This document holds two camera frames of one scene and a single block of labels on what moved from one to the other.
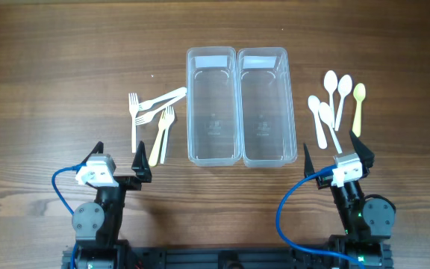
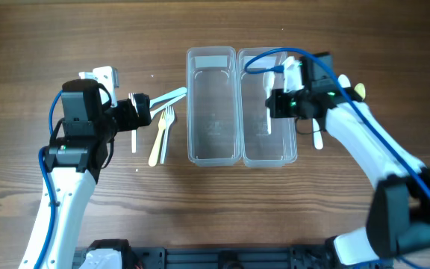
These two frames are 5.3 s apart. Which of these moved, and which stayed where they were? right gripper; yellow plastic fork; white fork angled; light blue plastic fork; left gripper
Moved: left gripper; right gripper
Stayed: white fork angled; yellow plastic fork; light blue plastic fork
